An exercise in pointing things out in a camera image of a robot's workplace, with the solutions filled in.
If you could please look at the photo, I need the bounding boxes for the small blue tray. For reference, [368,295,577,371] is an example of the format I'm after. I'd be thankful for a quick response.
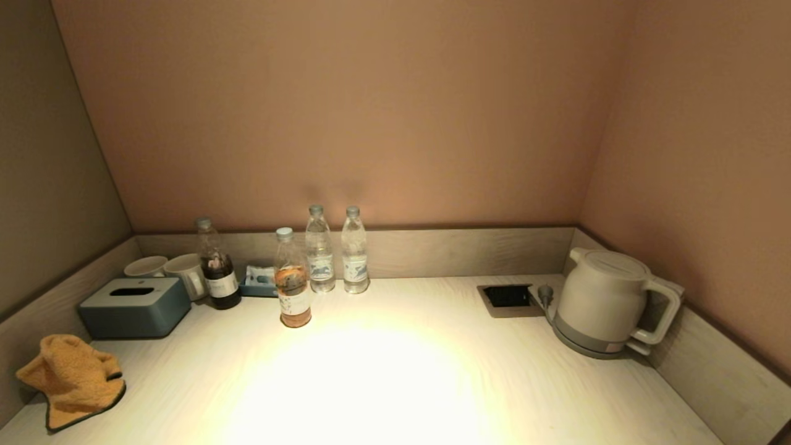
[239,267,279,298]

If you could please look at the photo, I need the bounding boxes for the white ribbed mug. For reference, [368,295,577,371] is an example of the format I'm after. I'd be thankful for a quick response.
[163,253,209,302]
[123,255,169,278]

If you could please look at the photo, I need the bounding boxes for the white electric kettle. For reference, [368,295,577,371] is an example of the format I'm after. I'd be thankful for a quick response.
[554,247,682,354]

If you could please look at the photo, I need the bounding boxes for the amber tea bottle white cap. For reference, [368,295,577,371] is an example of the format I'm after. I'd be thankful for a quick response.
[273,227,312,328]

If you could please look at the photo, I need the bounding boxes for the blue-grey tissue box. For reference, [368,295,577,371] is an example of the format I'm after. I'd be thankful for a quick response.
[77,276,192,339]

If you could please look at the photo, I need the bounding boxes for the recessed power socket panel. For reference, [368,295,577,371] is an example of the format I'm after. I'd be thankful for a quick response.
[476,284,548,318]

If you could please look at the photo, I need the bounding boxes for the orange microfibre cloth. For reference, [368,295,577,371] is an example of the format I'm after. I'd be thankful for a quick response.
[15,334,127,432]

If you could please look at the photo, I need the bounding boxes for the dark drink bottle grey cap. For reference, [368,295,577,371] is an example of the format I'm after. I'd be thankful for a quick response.
[195,217,242,310]

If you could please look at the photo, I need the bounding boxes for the grey kettle base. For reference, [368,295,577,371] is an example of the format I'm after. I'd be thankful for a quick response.
[547,309,653,360]

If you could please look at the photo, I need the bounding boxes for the clear water bottle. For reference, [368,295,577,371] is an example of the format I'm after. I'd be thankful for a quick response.
[305,204,336,293]
[341,205,370,294]

